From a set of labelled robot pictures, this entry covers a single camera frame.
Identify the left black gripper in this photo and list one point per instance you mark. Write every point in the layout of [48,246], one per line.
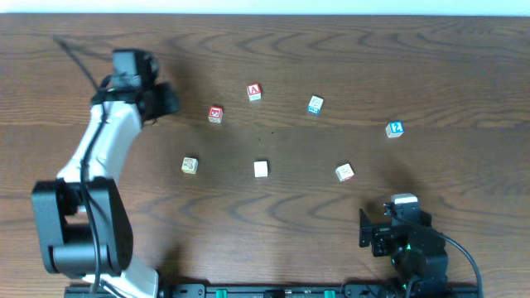
[164,102]

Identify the red letter A block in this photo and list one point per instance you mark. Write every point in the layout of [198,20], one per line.
[254,91]

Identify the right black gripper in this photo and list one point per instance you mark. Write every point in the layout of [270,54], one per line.
[367,228]

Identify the blue number 2 block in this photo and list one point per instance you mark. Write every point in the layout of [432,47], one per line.
[394,129]

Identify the blue and white block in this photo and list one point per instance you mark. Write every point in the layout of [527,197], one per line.
[315,105]

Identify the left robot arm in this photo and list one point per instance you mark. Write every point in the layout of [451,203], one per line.
[82,225]

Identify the plain white centre block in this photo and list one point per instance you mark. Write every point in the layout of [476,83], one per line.
[260,169]

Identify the yellow-edged picture block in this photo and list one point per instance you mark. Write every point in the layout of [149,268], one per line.
[190,165]

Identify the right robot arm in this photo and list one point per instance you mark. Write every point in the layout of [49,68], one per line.
[415,251]

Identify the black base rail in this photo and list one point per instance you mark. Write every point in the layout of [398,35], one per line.
[355,290]

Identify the red picture block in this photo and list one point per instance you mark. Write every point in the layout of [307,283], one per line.
[215,114]

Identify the white block red side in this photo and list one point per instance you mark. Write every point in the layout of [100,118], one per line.
[344,172]

